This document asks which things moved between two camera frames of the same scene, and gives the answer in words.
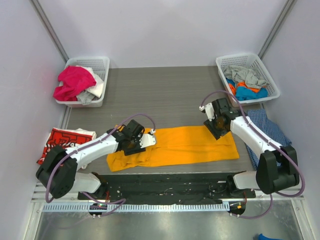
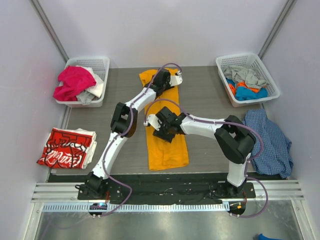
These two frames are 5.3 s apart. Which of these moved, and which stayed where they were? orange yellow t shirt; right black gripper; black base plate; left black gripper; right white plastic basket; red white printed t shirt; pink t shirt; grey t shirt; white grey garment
Moved: right black gripper; left black gripper; orange yellow t shirt
Stayed: black base plate; red white printed t shirt; white grey garment; pink t shirt; grey t shirt; right white plastic basket
